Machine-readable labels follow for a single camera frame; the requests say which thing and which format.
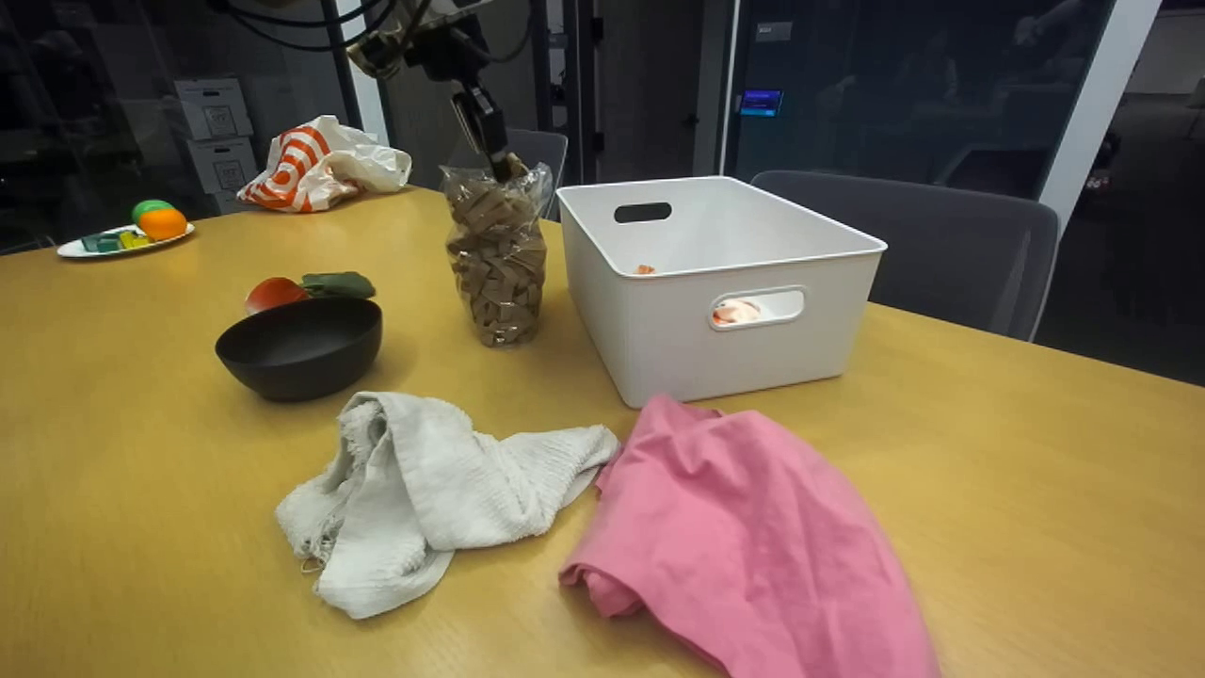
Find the grey office chair right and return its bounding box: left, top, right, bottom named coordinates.
left=757, top=169, right=1060, bottom=339

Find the pink cloth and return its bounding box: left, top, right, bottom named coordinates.
left=560, top=395, right=939, bottom=678

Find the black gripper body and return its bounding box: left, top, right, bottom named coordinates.
left=402, top=20, right=489, bottom=87

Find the white plastic storage bin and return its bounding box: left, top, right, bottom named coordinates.
left=558, top=176, right=885, bottom=406

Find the grey office chair left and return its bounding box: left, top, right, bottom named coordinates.
left=508, top=127, right=568, bottom=220

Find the black bowl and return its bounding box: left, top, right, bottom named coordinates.
left=216, top=299, right=383, bottom=403

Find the orange white plastic bag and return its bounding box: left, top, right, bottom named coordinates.
left=237, top=112, right=412, bottom=214

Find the white plate with toys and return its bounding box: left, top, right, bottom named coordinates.
left=58, top=201, right=196, bottom=259

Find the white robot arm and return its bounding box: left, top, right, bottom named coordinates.
left=206, top=0, right=518, bottom=182

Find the clear bag of rubber bands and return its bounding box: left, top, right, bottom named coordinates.
left=445, top=164, right=555, bottom=348

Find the grey office chair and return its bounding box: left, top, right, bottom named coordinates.
left=757, top=169, right=1060, bottom=339
left=508, top=127, right=568, bottom=220

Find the white grey cloth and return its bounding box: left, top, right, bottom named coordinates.
left=277, top=393, right=617, bottom=623

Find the red plush radish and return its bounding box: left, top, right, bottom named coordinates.
left=245, top=273, right=378, bottom=312

